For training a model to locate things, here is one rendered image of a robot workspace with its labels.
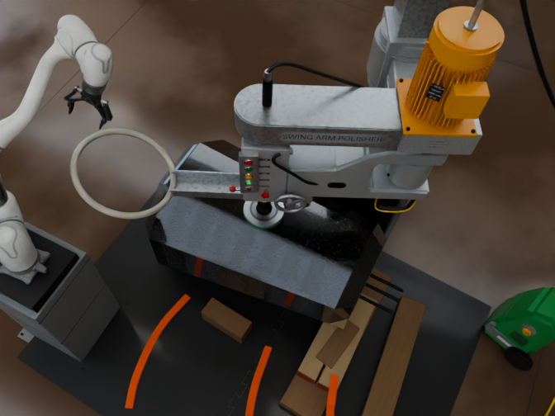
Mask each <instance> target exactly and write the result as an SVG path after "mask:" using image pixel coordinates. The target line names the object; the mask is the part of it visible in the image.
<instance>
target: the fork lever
mask: <svg viewBox="0 0 555 416"><path fill-rule="evenodd" d="M172 173H175V174H176V175H177V185H176V189H169V192H172V193H173V196H189V197H207V198H226V199H243V193H240V191H235V192H231V191H230V186H235V187H240V173H223V172H206V171H188V170H172Z"/></svg>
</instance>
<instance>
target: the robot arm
mask: <svg viewBox="0 0 555 416"><path fill-rule="evenodd" d="M57 29H58V33H57V35H56V36H55V42H54V44H53V45H52V46H51V47H50V48H49V49H48V50H47V51H46V52H45V54H44V55H43V57H42V58H41V60H40V62H39V63H38V66H37V68H36V71H35V73H34V75H33V77H32V80H31V82H30V85H29V87H28V88H27V91H26V94H25V96H24V98H23V100H22V102H21V105H20V106H19V107H18V109H17V110H16V111H15V112H14V113H13V114H12V115H10V116H9V117H7V118H5V119H3V120H1V121H0V153H1V152H2V151H3V150H4V149H5V148H6V147H7V146H8V145H9V144H10V143H11V142H12V141H13V140H14V139H15V138H16V137H17V136H18V135H19V134H20V133H21V132H22V131H23V130H24V129H25V128H26V127H27V126H28V125H29V124H30V123H31V121H32V120H33V118H34V116H35V115H36V113H37V111H38V109H39V106H40V103H41V100H42V97H43V96H44V93H45V90H46V87H47V84H48V82H49V80H50V76H51V74H52V72H53V70H54V68H55V66H56V64H57V63H59V62H60V61H61V60H63V59H77V61H78V64H79V66H80V68H81V71H82V73H83V80H82V88H83V90H82V89H80V88H79V86H78V85H77V86H76V87H75V89H74V90H72V91H71V92H69V93H67V94H66V95H65V97H64V100H67V101H68V107H69V114H70V113H71V112H72V111H73V109H74V102H78V101H85V102H87V103H89V104H91V105H93V106H94V107H95V108H97V110H98V112H99V114H100V115H101V117H102V119H101V123H100V126H99V130H100V129H101V128H102V127H103V124H104V125H105V124H106V123H107V121H109V122H110V121H111V119H112V118H113V117H112V114H111V110H110V108H109V106H108V100H106V101H103V100H102V99H101V97H102V93H103V92H104V90H105V88H106V85H107V81H108V79H109V78H110V77H111V72H112V69H113V55H112V52H111V49H110V48H109V47H108V46H106V45H104V44H101V43H98V42H97V38H96V36H95V35H94V34H93V32H92V31H91V29H90V28H89V27H88V25H87V24H85V23H84V21H82V20H81V19H80V18H79V17H77V16H75V15H65V16H63V17H61V18H60V19H59V22H58V26H57ZM78 92H80V94H81V95H77V96H74V97H72V96H73V95H74V94H75V93H78ZM48 258H50V253H49V252H45V251H41V250H39V249H37V248H35V246H34V244H33V243H32V242H31V237H30V235H29V234H28V232H27V230H26V227H25V225H24V220H23V217H22V214H21V210H20V208H19V205H18V204H17V200H16V198H15V197H14V195H13V194H12V193H11V192H9V191H6V189H5V186H4V184H3V181H2V178H1V175H0V262H1V264H2V266H0V273H2V274H7V275H9V276H11V277H15V278H16V279H19V280H21V281H24V282H25V283H26V284H27V285H28V284H31V283H32V281H33V278H34V276H35V275H36V273H37V272H43V273H47V272H48V268H47V267H45V266H43V264H44V263H45V261H46V260H47V259H48Z"/></svg>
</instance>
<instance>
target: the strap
mask: <svg viewBox="0 0 555 416"><path fill-rule="evenodd" d="M189 299H190V297H189V296H188V295H186V294H185V295H184V296H183V297H182V298H181V299H180V300H179V301H178V302H177V304H176V305H175V306H174V307H173V308H172V309H171V310H170V311H169V312H168V313H167V314H166V315H165V316H164V317H163V319H162V320H161V321H160V323H159V324H158V326H157V327H156V329H155V330H154V331H153V333H152V335H151V336H150V338H149V341H148V342H147V343H146V345H145V348H144V350H143V352H142V354H141V356H140V359H139V361H138V363H137V365H136V368H135V371H134V373H133V376H132V378H131V381H130V386H129V389H128V394H127V398H126V406H125V408H128V409H133V405H134V400H135V392H136V388H137V385H138V382H139V379H140V375H141V372H142V371H143V368H144V366H145V363H146V361H147V359H148V356H149V354H150V352H151V350H152V348H153V346H154V344H155V342H156V340H157V339H158V337H159V335H160V334H161V333H162V331H163V330H164V328H165V326H166V325H167V324H168V322H169V321H170V319H171V318H172V317H173V316H174V315H175V314H176V313H177V312H178V311H179V310H180V309H181V308H182V307H183V306H184V305H185V304H186V303H187V302H188V301H189ZM271 350H272V348H271V347H268V346H266V345H265V347H264V350H263V353H262V356H261V358H260V360H259V364H258V366H257V369H256V372H255V374H254V378H253V381H252V385H251V387H250V391H249V397H248V402H247V407H246V412H245V416H253V415H254V404H255V400H256V396H257V392H258V388H259V383H260V381H261V377H262V374H263V371H264V368H265V366H266V364H267V361H268V357H269V354H270V352H271ZM338 379H339V376H337V375H332V374H330V387H329V394H328V400H327V407H326V416H334V407H335V401H336V393H337V386H338Z"/></svg>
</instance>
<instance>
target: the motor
mask: <svg viewBox="0 0 555 416"><path fill-rule="evenodd" d="M474 9H475V7H452V8H449V9H447V10H444V11H443V12H441V13H440V14H438V15H437V17H436V19H435V21H434V24H433V27H432V30H431V32H430V34H429V38H427V41H426V42H425V47H424V48H423V51H422V54H421V56H420V60H419V63H418V65H417V68H416V71H415V74H414V77H413V79H407V78H397V79H396V86H397V92H398V99H399V105H400V111H401V123H402V129H403V135H420V136H445V137H470V138H476V137H477V130H476V126H475V122H474V119H478V117H479V115H480V114H481V112H482V110H483V108H484V107H485V105H486V103H487V101H488V100H489V98H490V93H489V90H488V86H487V83H486V82H484V81H485V80H486V77H487V75H488V73H489V72H490V70H491V67H492V65H493V64H494V61H495V57H496V55H497V53H498V52H499V50H500V48H501V46H502V44H503V42H504V38H505V35H504V31H503V29H502V27H501V25H500V23H499V22H498V21H497V20H496V19H495V18H494V17H493V16H492V15H490V14H489V13H487V12H484V11H483V10H481V13H480V16H479V17H478V19H477V24H478V28H477V30H476V31H474V32H470V31H466V30H465V29H464V27H463V26H464V23H465V22H466V21H470V19H471V16H472V14H473V11H474Z"/></svg>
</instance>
